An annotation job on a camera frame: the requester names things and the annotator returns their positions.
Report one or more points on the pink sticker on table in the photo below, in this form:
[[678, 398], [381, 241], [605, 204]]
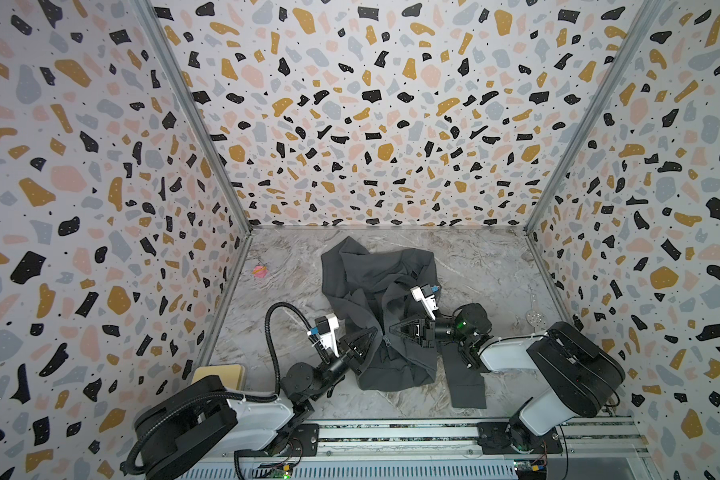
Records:
[[260, 271]]

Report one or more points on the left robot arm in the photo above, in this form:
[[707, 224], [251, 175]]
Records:
[[208, 417]]

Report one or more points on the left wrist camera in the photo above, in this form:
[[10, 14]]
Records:
[[323, 337]]

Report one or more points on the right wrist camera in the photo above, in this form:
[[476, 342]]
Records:
[[426, 296]]

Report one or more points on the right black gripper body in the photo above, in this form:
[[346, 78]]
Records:
[[424, 330]]

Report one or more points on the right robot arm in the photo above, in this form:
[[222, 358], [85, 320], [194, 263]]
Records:
[[580, 376]]

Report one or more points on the dark grey jacket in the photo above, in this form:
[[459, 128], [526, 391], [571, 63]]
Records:
[[373, 290]]

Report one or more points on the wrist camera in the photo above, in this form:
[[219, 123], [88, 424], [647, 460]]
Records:
[[426, 296], [323, 337]]

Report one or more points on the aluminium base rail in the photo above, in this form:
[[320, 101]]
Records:
[[467, 448]]

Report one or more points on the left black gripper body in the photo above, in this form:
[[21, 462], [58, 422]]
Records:
[[331, 373]]

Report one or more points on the beige foam pad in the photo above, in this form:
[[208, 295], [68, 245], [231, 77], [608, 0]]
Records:
[[232, 376]]

